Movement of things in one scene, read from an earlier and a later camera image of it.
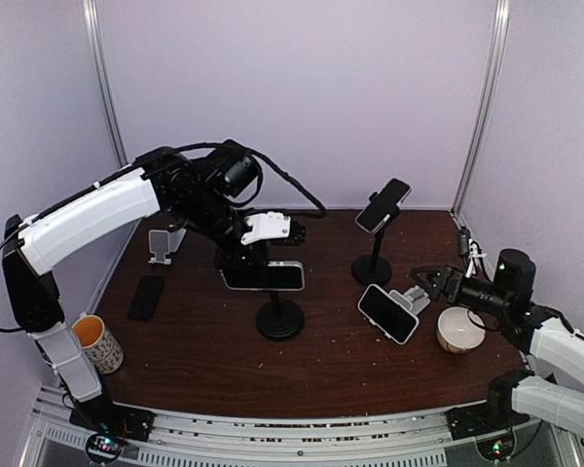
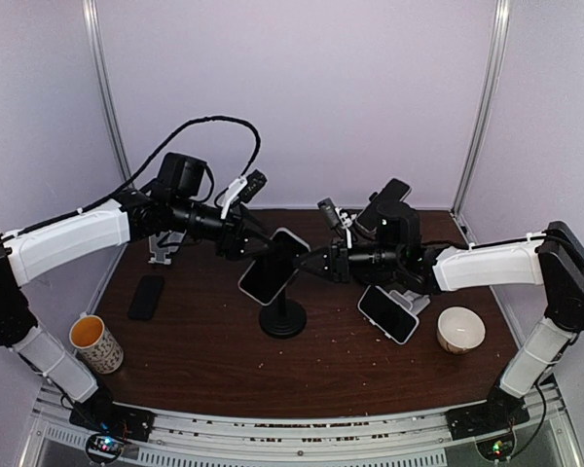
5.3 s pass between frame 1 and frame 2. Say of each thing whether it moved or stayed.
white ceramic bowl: stayed
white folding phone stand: stayed
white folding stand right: stayed
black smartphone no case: stayed
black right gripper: moved
